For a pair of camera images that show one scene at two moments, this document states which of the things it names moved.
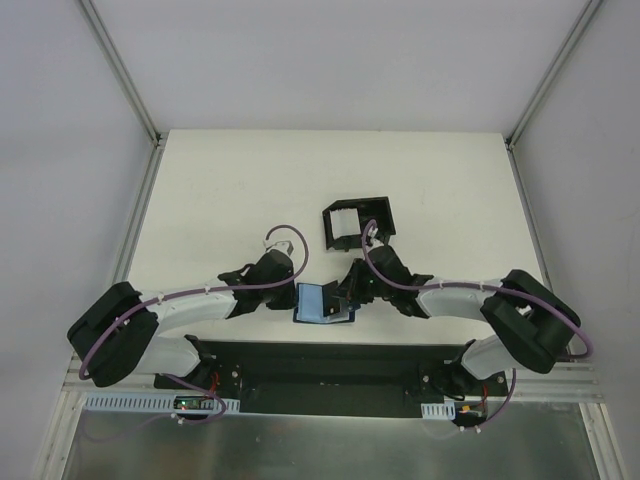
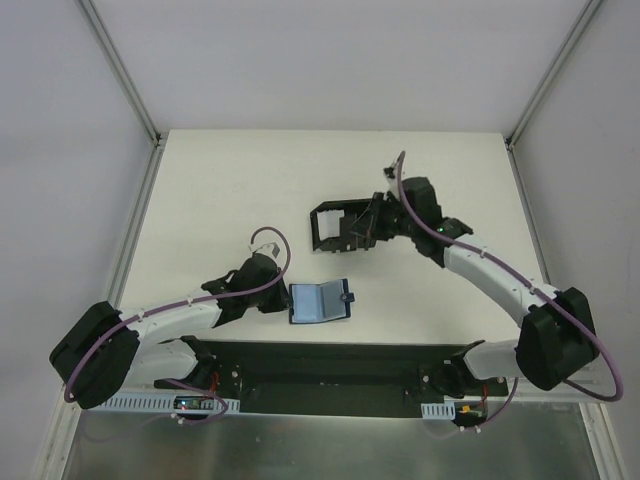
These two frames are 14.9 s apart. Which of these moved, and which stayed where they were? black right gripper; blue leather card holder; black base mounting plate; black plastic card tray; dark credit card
Moved: black right gripper; black plastic card tray
Stayed: dark credit card; blue leather card holder; black base mounting plate
